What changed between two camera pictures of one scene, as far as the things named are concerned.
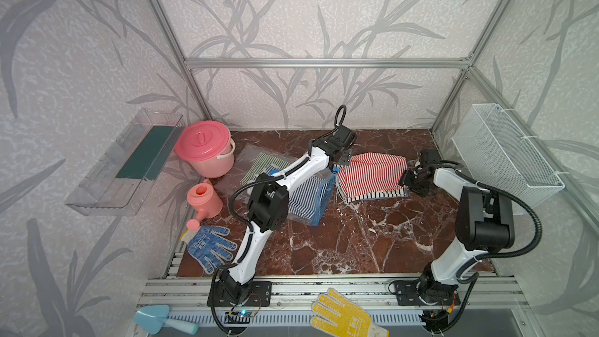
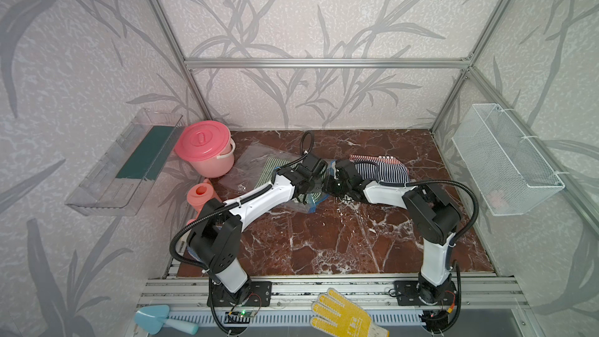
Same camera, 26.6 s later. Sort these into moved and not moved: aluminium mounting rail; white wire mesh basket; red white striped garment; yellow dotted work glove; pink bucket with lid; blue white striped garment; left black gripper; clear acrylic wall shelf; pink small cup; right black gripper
Moved: blue white striped garment; right black gripper; red white striped garment; left black gripper
Not moved: pink bucket with lid; aluminium mounting rail; pink small cup; white wire mesh basket; clear acrylic wall shelf; yellow dotted work glove
